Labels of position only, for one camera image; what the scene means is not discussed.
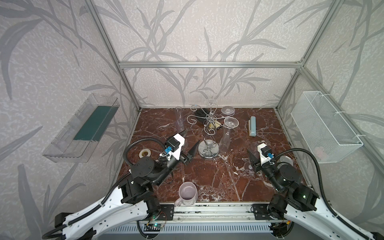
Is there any clear champagne flute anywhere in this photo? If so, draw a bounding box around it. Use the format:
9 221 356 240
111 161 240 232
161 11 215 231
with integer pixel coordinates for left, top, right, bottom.
175 107 185 132
221 106 236 116
219 117 239 154

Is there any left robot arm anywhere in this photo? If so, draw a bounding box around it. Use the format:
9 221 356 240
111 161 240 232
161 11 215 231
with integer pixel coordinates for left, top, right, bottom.
42 131 200 240

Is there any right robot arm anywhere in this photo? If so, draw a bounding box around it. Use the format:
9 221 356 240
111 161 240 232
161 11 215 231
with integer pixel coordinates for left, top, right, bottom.
247 144 384 240

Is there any chrome wine glass rack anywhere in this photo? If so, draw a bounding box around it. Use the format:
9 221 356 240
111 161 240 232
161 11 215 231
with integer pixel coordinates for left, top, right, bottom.
187 99 234 160

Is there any black yellow work glove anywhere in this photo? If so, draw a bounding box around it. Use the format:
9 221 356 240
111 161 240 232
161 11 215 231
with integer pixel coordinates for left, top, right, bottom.
195 108 223 130

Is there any lilac ceramic mug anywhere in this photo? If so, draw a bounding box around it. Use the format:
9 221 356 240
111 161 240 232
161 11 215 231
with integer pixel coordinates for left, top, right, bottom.
174 182 198 207

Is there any roll of tape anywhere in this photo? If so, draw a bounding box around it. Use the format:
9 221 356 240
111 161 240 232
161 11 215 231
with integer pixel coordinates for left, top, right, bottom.
139 149 152 158

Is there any pink object in basket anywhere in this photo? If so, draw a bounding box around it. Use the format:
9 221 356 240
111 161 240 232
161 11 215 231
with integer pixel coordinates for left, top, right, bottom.
314 147 326 158

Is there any green circuit board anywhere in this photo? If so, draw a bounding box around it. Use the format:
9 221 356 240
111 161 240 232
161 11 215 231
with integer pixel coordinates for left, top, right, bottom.
144 222 166 232

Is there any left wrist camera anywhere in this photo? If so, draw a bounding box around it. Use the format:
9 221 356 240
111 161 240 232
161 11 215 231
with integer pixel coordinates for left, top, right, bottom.
158 133 185 161

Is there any aluminium front rail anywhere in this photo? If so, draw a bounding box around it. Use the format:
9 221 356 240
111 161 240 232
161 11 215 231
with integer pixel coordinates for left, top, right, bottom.
104 201 340 224

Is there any white wire wall basket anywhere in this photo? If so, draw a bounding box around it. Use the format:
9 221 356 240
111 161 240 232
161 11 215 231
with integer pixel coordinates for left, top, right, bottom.
291 91 364 164

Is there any clear acrylic wall shelf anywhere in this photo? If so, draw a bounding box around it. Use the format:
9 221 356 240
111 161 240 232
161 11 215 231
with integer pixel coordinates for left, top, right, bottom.
43 94 120 163

